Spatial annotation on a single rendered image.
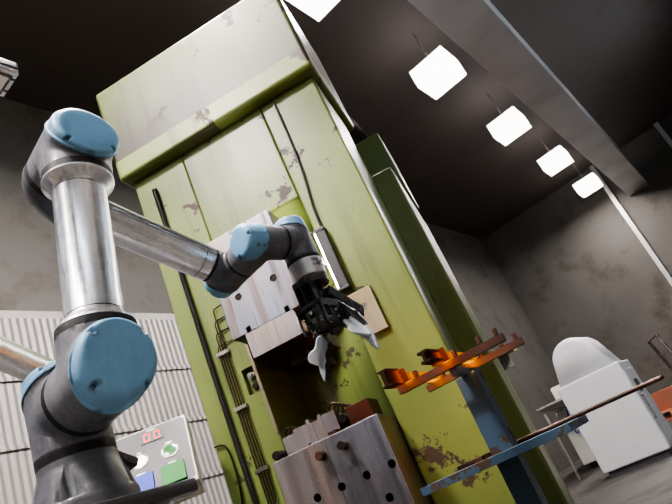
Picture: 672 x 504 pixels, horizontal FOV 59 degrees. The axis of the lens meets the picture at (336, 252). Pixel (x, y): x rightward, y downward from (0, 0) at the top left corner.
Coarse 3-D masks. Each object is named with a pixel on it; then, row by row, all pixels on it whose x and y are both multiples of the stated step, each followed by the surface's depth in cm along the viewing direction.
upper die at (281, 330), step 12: (288, 312) 206; (264, 324) 208; (276, 324) 206; (288, 324) 204; (252, 336) 208; (264, 336) 206; (276, 336) 205; (288, 336) 203; (300, 336) 204; (312, 336) 210; (336, 336) 241; (252, 348) 206; (264, 348) 205; (276, 348) 205; (288, 348) 211; (336, 348) 237; (264, 360) 212; (276, 360) 218; (288, 360) 225
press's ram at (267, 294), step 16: (272, 224) 218; (224, 240) 223; (256, 272) 214; (272, 272) 212; (288, 272) 210; (240, 288) 215; (256, 288) 212; (272, 288) 210; (288, 288) 208; (224, 304) 215; (240, 304) 213; (256, 304) 211; (272, 304) 209; (288, 304) 206; (240, 320) 211; (256, 320) 209; (240, 336) 209
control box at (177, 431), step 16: (144, 432) 201; (160, 432) 200; (176, 432) 199; (128, 448) 197; (144, 448) 196; (160, 448) 195; (176, 448) 194; (192, 448) 194; (144, 464) 190; (160, 464) 190; (192, 464) 188; (160, 480) 185; (192, 496) 187
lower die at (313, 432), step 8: (320, 416) 192; (328, 416) 191; (336, 416) 191; (312, 424) 192; (320, 424) 191; (328, 424) 190; (336, 424) 189; (344, 424) 194; (296, 432) 193; (304, 432) 192; (312, 432) 191; (320, 432) 190; (288, 440) 193; (296, 440) 192; (304, 440) 191; (312, 440) 191; (288, 448) 192; (296, 448) 192
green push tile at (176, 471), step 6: (174, 462) 189; (180, 462) 189; (162, 468) 188; (168, 468) 187; (174, 468) 187; (180, 468) 187; (162, 474) 186; (168, 474) 185; (174, 474) 185; (180, 474) 185; (186, 474) 185; (162, 480) 184; (168, 480) 184; (174, 480) 183; (180, 480) 184
